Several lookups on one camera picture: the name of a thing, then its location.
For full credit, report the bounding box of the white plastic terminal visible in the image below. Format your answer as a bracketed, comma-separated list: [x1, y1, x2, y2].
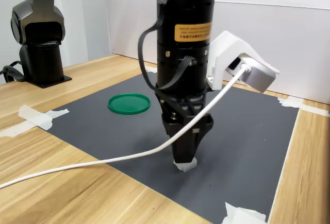
[173, 157, 198, 173]

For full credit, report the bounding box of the round green lid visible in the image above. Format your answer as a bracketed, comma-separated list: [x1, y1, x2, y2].
[107, 93, 151, 116]

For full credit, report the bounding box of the dark grey mat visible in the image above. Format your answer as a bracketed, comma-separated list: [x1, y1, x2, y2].
[45, 70, 300, 224]

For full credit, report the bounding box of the white camera cable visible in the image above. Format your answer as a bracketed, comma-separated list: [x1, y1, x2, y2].
[0, 63, 253, 190]

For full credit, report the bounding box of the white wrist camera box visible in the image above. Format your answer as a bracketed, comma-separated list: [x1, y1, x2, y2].
[205, 30, 282, 94]

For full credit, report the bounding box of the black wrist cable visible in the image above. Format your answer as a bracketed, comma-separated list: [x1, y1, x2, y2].
[137, 0, 197, 91]

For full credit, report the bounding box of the black base cable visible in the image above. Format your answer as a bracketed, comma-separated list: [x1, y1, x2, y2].
[0, 60, 27, 83]

